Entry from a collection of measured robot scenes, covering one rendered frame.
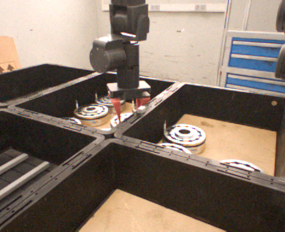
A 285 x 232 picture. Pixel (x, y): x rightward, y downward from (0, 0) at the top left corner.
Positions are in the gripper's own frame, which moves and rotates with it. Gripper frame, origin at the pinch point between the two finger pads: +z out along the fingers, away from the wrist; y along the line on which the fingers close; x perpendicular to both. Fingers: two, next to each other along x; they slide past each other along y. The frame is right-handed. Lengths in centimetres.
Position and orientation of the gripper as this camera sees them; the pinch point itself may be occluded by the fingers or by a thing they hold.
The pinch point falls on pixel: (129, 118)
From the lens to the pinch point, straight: 66.1
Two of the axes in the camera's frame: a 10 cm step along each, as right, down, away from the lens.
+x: -2.8, -4.0, 8.7
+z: 0.0, 9.1, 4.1
